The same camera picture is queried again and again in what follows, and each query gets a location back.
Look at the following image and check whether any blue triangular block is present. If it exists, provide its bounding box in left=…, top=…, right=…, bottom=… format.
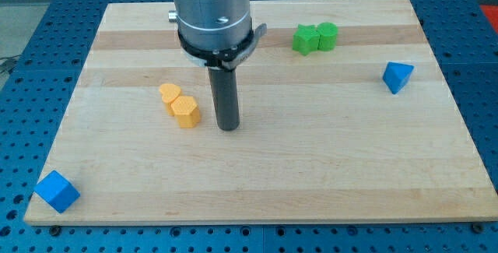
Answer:
left=382, top=61, right=415, bottom=94

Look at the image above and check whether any yellow heart block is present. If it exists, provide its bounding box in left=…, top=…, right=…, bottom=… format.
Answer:
left=159, top=83, right=182, bottom=116

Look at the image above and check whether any blue cube block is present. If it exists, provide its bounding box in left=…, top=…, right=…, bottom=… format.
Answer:
left=34, top=170, right=80, bottom=213

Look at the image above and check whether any green star block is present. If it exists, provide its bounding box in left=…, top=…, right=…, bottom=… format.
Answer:
left=292, top=24, right=320, bottom=56

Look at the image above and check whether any green cylinder block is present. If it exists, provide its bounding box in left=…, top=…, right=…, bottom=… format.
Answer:
left=317, top=22, right=338, bottom=51

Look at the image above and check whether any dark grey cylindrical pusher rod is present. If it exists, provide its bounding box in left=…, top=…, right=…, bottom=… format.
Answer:
left=209, top=69, right=240, bottom=131

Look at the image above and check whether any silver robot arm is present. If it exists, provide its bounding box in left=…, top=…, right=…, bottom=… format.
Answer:
left=169, top=0, right=267, bottom=131

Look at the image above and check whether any yellow hexagon block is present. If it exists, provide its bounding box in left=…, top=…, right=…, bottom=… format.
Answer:
left=171, top=96, right=201, bottom=128

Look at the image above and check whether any wooden board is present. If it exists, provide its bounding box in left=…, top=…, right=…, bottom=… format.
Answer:
left=24, top=0, right=497, bottom=226

